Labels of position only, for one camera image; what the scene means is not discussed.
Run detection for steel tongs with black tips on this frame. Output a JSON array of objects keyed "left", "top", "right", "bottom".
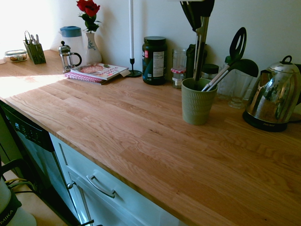
[{"left": 180, "top": 0, "right": 215, "bottom": 90}]

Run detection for black candle holder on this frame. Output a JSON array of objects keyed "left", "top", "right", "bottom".
[{"left": 127, "top": 57, "right": 143, "bottom": 78}]

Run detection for green ribbed utensil holder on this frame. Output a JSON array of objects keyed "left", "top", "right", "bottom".
[{"left": 181, "top": 77, "right": 218, "bottom": 126}]

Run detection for small jar red checkered lid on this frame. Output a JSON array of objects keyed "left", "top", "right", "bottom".
[{"left": 170, "top": 68, "right": 187, "bottom": 89}]

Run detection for dark Vega protein tub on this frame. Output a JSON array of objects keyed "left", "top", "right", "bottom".
[{"left": 142, "top": 36, "right": 168, "bottom": 86}]

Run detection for clear glass jar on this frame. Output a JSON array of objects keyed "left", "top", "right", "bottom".
[{"left": 172, "top": 48, "right": 187, "bottom": 70}]

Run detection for black shaker bottle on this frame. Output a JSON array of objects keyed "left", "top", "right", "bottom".
[{"left": 185, "top": 43, "right": 208, "bottom": 80}]

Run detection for food processor cookbook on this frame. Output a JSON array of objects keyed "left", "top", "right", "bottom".
[{"left": 70, "top": 62, "right": 131, "bottom": 81}]

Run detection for spice jar dark lid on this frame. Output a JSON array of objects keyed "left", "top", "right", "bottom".
[{"left": 201, "top": 64, "right": 220, "bottom": 80}]

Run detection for red checkered book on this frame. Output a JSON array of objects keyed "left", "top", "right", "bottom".
[{"left": 64, "top": 71, "right": 109, "bottom": 86}]

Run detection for spice jar green lid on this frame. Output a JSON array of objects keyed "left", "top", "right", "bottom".
[{"left": 218, "top": 55, "right": 234, "bottom": 101}]

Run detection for white vase blue print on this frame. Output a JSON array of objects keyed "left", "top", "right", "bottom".
[{"left": 85, "top": 32, "right": 103, "bottom": 65}]

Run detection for tall white candle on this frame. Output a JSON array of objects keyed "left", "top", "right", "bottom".
[{"left": 128, "top": 0, "right": 135, "bottom": 59}]

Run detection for clear footed glass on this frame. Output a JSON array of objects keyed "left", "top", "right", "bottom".
[{"left": 227, "top": 70, "right": 254, "bottom": 110}]

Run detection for glass french press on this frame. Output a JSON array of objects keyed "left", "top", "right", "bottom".
[{"left": 58, "top": 40, "right": 83, "bottom": 73}]

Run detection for black ladle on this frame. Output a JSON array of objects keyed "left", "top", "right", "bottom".
[{"left": 206, "top": 58, "right": 260, "bottom": 92}]

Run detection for white pitcher blue lid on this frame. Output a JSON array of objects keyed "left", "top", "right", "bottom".
[{"left": 59, "top": 25, "right": 83, "bottom": 62}]

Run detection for black slotted spatula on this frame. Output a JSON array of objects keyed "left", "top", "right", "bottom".
[{"left": 201, "top": 26, "right": 247, "bottom": 92}]

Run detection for red roses bunch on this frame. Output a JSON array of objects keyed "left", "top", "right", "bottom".
[{"left": 76, "top": 0, "right": 102, "bottom": 33}]

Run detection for shiny steel electric kettle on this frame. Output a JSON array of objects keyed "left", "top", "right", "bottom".
[{"left": 242, "top": 55, "right": 301, "bottom": 133}]

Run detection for black dishwasher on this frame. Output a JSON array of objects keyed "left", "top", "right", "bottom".
[{"left": 0, "top": 100, "right": 82, "bottom": 226}]

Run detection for green cutlery caddy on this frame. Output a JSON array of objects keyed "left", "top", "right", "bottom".
[{"left": 23, "top": 41, "right": 47, "bottom": 65}]

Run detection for glass food container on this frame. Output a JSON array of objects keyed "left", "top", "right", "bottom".
[{"left": 4, "top": 49, "right": 28, "bottom": 63}]

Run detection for steel drawer handle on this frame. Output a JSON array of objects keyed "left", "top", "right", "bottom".
[{"left": 85, "top": 175, "right": 117, "bottom": 199}]

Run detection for white drawer with metal handle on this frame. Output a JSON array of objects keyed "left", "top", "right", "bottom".
[{"left": 48, "top": 132, "right": 188, "bottom": 226}]

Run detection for steel dishwasher handle bar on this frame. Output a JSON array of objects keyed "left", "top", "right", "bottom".
[{"left": 51, "top": 150, "right": 95, "bottom": 226}]

